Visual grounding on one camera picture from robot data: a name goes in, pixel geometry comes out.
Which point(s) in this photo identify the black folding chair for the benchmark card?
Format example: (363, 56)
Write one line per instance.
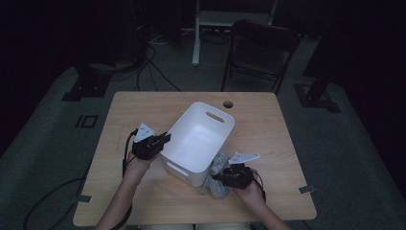
(261, 38)

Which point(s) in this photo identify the person's left hand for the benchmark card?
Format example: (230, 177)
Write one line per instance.
(139, 166)

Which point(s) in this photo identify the white plastic bin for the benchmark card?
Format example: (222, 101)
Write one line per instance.
(198, 140)

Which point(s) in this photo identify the grey cloth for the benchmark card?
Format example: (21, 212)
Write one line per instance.
(220, 191)

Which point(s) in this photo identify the person's right hand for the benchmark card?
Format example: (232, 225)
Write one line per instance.
(252, 195)

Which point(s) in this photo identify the white metal desk frame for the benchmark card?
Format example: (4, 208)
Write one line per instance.
(196, 38)

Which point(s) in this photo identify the black stand base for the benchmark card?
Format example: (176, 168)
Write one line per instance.
(316, 99)
(87, 86)

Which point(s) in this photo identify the grey tape piece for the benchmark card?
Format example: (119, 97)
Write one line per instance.
(307, 189)
(83, 199)

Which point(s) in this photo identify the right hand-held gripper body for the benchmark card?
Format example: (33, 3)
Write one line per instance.
(237, 175)

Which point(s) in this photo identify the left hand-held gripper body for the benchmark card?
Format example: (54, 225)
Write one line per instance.
(146, 148)

